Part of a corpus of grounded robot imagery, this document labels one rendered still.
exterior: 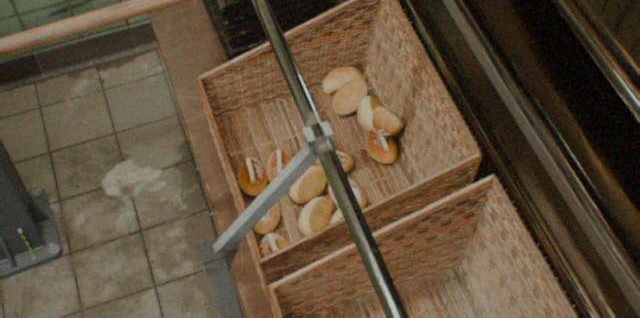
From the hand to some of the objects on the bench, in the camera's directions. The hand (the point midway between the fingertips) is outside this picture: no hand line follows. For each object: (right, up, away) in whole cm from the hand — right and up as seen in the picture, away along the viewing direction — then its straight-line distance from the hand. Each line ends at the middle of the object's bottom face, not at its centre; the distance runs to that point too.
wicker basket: (+79, -18, +53) cm, 96 cm away
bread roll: (+80, +4, +69) cm, 106 cm away
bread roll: (+83, -1, +65) cm, 106 cm away
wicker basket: (+97, -60, +14) cm, 115 cm away
